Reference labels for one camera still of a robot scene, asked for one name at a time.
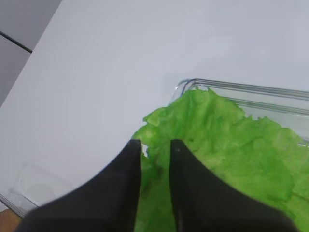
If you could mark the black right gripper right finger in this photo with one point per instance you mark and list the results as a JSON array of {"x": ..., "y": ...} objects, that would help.
[{"x": 202, "y": 202}]

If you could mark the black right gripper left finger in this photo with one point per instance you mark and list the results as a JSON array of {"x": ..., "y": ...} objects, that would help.
[{"x": 106, "y": 203}]

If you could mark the green lettuce leaf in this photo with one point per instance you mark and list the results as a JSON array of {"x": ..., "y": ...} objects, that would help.
[{"x": 256, "y": 156}]

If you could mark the clear lettuce cheese container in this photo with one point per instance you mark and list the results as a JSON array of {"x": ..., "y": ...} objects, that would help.
[{"x": 34, "y": 186}]

